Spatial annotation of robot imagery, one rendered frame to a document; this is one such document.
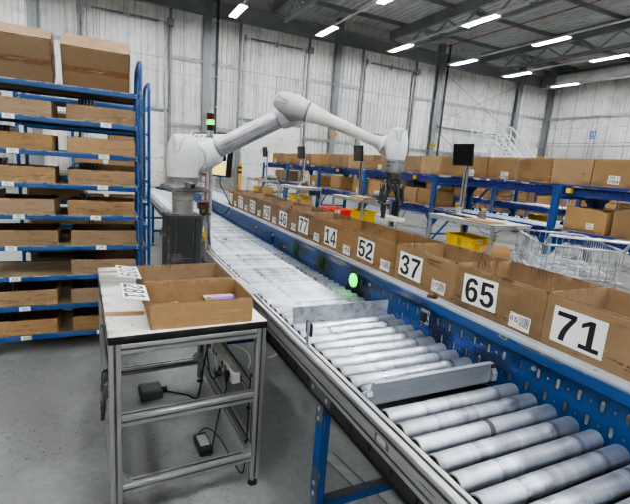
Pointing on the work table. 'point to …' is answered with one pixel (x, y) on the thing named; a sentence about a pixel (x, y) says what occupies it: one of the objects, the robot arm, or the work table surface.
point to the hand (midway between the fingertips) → (389, 212)
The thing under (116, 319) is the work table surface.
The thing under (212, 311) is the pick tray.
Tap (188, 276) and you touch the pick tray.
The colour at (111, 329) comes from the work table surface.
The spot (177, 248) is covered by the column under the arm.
